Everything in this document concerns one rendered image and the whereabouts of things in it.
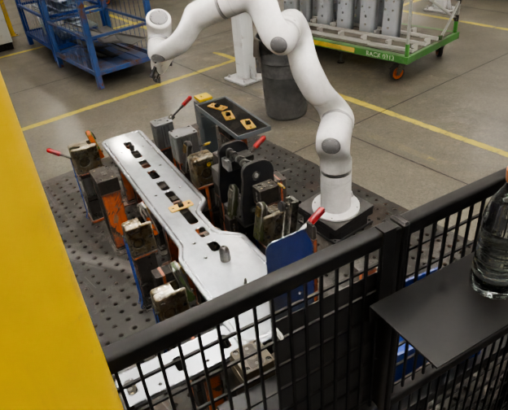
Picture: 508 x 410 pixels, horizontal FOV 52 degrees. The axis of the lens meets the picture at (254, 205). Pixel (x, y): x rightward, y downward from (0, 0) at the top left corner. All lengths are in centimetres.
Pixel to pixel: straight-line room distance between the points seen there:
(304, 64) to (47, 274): 148
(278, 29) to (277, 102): 299
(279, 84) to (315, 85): 277
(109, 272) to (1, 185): 175
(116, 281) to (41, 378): 161
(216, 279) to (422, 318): 82
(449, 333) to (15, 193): 58
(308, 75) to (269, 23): 22
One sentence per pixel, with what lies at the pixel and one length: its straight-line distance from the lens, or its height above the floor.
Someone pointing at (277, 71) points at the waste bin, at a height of 47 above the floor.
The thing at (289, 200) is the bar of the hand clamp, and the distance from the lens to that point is 139.
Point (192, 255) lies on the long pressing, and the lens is 157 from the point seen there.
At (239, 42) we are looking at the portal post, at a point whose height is 41.
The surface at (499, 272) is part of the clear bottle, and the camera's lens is 78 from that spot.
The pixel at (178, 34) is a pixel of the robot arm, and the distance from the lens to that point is 179.
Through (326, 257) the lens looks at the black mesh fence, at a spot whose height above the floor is 155.
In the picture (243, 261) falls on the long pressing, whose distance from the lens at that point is 152.
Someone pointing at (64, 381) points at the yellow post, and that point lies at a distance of 43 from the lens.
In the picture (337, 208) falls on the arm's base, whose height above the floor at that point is 82.
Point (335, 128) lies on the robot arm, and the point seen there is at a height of 119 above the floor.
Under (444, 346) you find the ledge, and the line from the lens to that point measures 74.
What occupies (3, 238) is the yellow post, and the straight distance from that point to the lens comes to 35.
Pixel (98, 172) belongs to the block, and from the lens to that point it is 206.
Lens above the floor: 198
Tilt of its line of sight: 34 degrees down
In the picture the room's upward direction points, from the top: 6 degrees counter-clockwise
